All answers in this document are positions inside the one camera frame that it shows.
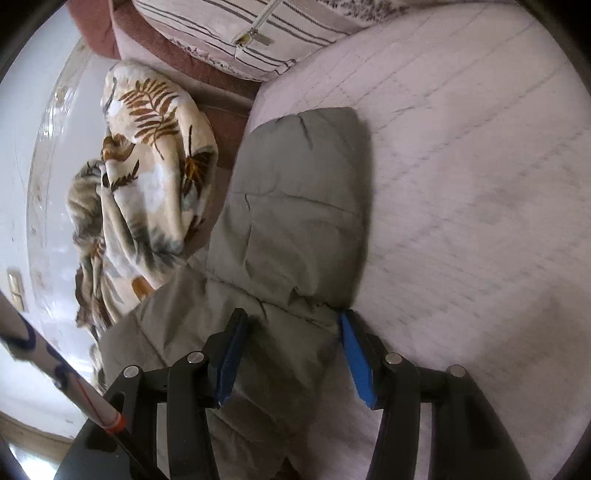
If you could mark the pink quilted mattress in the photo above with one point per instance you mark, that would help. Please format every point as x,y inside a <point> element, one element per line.
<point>479,239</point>

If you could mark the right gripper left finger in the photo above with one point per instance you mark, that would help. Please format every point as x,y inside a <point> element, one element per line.
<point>166,435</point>

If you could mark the red-brown bed headboard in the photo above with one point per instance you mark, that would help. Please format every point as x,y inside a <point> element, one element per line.
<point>116,30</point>

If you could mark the striped floral pillow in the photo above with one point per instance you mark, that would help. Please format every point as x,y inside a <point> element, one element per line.
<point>260,40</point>

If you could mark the grey quilted puffer jacket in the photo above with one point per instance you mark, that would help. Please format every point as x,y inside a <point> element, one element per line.
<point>286,249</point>

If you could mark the brass wall switch plate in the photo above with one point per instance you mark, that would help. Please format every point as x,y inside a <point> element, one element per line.
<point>16,290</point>

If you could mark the leaf print fleece blanket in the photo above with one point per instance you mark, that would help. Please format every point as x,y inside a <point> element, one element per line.
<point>135,208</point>

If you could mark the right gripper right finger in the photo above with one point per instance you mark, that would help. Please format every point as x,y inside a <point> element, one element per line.
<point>468,441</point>

